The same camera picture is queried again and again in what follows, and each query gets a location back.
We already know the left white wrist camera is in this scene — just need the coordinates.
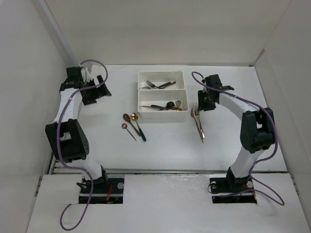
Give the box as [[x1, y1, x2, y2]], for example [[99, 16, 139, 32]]
[[79, 64, 94, 83]]

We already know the small copper spoon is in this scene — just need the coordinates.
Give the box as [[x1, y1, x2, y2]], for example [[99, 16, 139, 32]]
[[121, 123, 136, 141]]

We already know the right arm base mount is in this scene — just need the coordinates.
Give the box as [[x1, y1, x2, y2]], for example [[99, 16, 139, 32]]
[[209, 176, 257, 204]]

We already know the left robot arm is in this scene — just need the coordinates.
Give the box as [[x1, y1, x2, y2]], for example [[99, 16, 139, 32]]
[[45, 67, 111, 163]]

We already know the small gold spoon green handle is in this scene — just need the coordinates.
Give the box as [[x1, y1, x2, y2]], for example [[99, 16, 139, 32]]
[[169, 108, 183, 111]]

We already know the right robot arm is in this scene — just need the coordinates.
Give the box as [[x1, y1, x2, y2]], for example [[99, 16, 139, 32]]
[[198, 74, 277, 194]]

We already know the black measuring spoon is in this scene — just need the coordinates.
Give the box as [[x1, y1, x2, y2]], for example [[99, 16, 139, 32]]
[[150, 101, 175, 109]]

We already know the copper thin utensil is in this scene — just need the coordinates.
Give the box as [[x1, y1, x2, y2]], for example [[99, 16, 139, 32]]
[[190, 108, 204, 143]]

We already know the white plastic bin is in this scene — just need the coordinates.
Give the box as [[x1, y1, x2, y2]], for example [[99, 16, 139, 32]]
[[138, 89, 189, 122], [138, 71, 185, 90]]

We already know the gold fork green handle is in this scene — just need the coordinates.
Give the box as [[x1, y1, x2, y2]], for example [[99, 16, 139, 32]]
[[156, 82, 171, 89]]

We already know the silver spoon copper handle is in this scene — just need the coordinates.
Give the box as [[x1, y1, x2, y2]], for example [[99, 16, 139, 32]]
[[142, 100, 181, 108]]

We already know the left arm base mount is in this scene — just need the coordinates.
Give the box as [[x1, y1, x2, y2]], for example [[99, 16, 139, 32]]
[[76, 175, 124, 204]]

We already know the black handled fork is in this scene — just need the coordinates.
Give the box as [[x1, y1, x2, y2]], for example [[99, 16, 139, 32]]
[[146, 80, 160, 89]]

